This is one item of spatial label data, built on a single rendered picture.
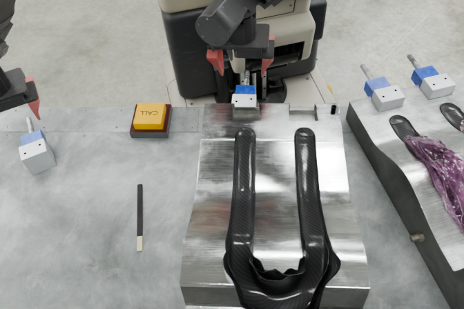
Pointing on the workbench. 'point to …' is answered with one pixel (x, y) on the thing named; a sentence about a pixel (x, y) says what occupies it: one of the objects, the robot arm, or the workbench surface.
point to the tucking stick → (139, 219)
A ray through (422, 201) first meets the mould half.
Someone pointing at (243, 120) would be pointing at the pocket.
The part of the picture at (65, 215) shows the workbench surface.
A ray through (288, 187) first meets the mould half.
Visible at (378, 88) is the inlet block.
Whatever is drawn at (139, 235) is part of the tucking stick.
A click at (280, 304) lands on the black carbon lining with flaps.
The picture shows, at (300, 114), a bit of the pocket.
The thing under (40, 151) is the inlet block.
